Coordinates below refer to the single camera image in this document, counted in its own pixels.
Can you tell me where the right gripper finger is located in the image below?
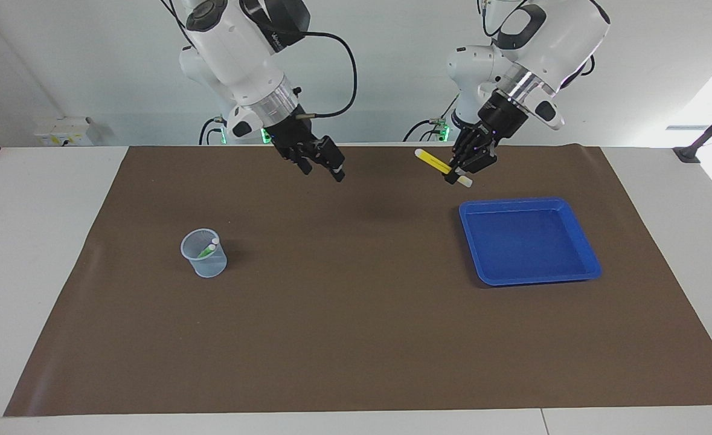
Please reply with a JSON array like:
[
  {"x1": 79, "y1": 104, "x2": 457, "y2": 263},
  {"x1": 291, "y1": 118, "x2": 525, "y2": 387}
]
[
  {"x1": 283, "y1": 151, "x2": 314, "y2": 176},
  {"x1": 313, "y1": 135, "x2": 345, "y2": 182}
]

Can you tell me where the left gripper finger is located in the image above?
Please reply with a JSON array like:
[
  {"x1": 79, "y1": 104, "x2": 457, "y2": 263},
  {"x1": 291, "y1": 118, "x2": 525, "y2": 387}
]
[
  {"x1": 449, "y1": 124, "x2": 482, "y2": 184},
  {"x1": 466, "y1": 143, "x2": 500, "y2": 176}
]

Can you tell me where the yellow pen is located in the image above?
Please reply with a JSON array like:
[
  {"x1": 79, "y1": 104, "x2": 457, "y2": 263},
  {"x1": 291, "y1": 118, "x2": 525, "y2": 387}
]
[{"x1": 414, "y1": 149, "x2": 473, "y2": 187}]

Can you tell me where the blue plastic tray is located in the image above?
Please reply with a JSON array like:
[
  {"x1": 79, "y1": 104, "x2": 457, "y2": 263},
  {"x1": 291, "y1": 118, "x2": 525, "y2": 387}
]
[{"x1": 458, "y1": 197, "x2": 603, "y2": 287}]

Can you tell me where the translucent mesh pen cup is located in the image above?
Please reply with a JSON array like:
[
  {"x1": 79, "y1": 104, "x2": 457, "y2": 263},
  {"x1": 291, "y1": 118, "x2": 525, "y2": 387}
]
[{"x1": 180, "y1": 228, "x2": 228, "y2": 279}]

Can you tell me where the brown table mat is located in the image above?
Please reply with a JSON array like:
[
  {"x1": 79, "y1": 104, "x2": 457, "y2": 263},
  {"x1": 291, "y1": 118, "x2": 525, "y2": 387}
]
[{"x1": 4, "y1": 144, "x2": 712, "y2": 417}]

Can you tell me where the black clamp stand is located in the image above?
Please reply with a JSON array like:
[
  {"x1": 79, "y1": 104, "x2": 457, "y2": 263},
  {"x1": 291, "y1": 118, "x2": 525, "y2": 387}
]
[{"x1": 673, "y1": 97, "x2": 712, "y2": 165}]

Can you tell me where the black left base cable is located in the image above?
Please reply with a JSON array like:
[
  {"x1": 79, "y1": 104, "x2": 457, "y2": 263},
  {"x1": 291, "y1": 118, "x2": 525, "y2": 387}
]
[{"x1": 403, "y1": 91, "x2": 460, "y2": 143}]

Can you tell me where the black base cable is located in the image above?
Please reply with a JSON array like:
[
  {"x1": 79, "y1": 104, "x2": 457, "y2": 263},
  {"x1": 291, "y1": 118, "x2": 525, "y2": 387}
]
[
  {"x1": 403, "y1": 91, "x2": 460, "y2": 143},
  {"x1": 199, "y1": 117, "x2": 226, "y2": 146}
]

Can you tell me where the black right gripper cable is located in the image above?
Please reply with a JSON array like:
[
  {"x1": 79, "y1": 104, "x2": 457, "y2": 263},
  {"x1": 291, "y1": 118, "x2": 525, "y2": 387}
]
[{"x1": 295, "y1": 30, "x2": 358, "y2": 119}]

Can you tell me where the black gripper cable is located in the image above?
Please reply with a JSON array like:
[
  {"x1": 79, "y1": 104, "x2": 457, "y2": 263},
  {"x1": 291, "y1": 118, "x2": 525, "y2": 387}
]
[
  {"x1": 295, "y1": 30, "x2": 358, "y2": 119},
  {"x1": 478, "y1": 0, "x2": 598, "y2": 77}
]

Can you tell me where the black right base cable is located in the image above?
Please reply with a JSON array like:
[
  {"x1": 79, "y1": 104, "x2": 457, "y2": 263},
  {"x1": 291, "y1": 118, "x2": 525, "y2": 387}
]
[{"x1": 199, "y1": 117, "x2": 226, "y2": 146}]

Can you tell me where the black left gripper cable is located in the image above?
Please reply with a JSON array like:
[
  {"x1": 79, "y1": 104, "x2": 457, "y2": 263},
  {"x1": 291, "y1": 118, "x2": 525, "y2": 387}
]
[{"x1": 478, "y1": 0, "x2": 598, "y2": 77}]

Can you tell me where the white wall socket box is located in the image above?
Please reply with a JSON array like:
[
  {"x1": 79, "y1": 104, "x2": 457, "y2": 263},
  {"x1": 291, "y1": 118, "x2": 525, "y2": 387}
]
[{"x1": 34, "y1": 117, "x2": 95, "y2": 147}]

